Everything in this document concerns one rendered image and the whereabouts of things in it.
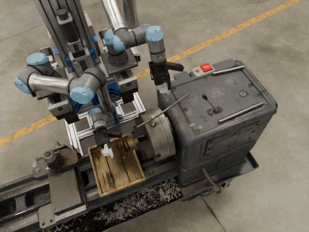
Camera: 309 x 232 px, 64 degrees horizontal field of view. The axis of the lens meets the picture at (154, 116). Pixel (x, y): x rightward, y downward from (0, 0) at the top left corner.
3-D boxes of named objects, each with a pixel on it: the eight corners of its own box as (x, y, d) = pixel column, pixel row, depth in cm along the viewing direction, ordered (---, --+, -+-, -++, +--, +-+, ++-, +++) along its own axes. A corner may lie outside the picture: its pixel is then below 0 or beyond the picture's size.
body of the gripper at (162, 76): (151, 81, 128) (146, 60, 121) (166, 76, 129) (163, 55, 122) (156, 87, 122) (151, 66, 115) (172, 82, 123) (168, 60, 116)
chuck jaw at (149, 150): (152, 136, 147) (159, 152, 139) (153, 142, 151) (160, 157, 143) (135, 143, 145) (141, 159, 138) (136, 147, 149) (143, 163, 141)
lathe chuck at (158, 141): (152, 122, 173) (150, 98, 145) (169, 163, 159) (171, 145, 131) (140, 126, 171) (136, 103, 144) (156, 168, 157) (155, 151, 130)
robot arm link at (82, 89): (33, 77, 160) (104, 87, 141) (19, 94, 152) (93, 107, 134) (21, 63, 150) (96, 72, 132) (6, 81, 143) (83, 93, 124)
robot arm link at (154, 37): (157, 23, 113) (164, 27, 107) (162, 45, 120) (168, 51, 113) (141, 27, 112) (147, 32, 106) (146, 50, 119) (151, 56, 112)
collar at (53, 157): (55, 148, 146) (54, 146, 143) (57, 159, 141) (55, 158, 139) (42, 153, 144) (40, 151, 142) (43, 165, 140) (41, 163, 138)
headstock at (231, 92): (226, 91, 193) (237, 53, 161) (262, 140, 168) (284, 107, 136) (157, 116, 184) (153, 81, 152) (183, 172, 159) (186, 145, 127)
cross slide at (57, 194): (70, 145, 168) (68, 142, 165) (83, 205, 146) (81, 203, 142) (46, 153, 166) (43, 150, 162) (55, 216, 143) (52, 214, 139)
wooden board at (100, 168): (129, 135, 177) (128, 132, 173) (146, 181, 158) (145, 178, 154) (88, 150, 172) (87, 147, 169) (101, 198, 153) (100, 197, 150)
